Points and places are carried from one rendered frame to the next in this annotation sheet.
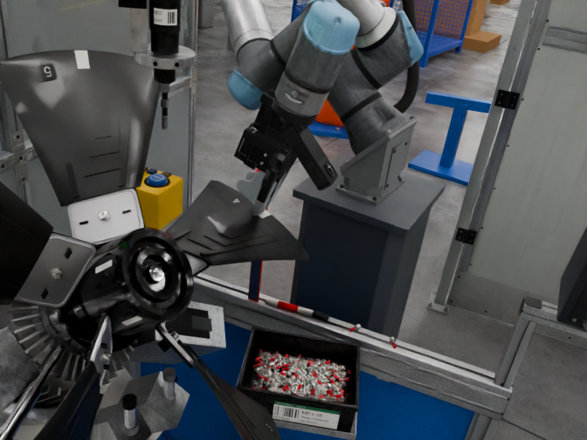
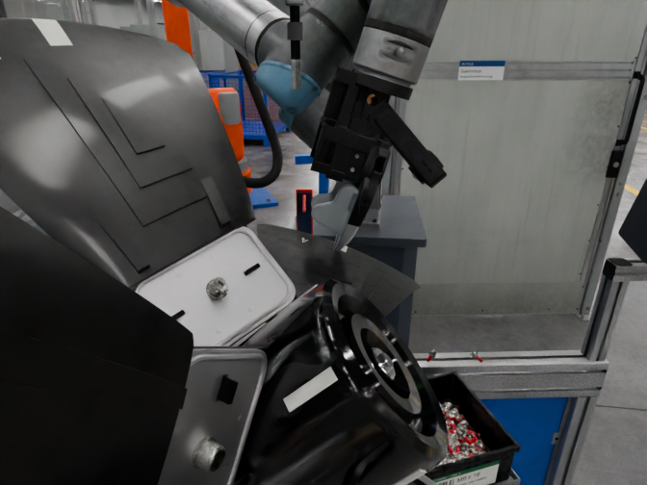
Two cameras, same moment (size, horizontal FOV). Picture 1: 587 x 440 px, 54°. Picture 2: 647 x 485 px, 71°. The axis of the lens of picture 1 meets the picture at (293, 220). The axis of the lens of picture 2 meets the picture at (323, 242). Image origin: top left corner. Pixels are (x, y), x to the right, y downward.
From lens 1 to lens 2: 53 cm
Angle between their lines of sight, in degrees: 19
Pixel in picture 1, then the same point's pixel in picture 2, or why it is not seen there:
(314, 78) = (425, 19)
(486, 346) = (428, 339)
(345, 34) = not seen: outside the picture
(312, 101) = (420, 59)
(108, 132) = (157, 139)
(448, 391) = (545, 386)
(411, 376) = (504, 385)
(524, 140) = not seen: hidden behind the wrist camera
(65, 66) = (25, 42)
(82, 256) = (246, 384)
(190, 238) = not seen: hidden behind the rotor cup
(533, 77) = (409, 107)
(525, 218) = (428, 225)
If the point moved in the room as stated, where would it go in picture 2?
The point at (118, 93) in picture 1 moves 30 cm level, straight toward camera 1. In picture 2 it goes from (143, 80) to (482, 138)
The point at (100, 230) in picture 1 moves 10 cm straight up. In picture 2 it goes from (216, 321) to (198, 162)
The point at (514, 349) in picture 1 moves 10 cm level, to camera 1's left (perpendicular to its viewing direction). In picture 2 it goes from (606, 318) to (561, 329)
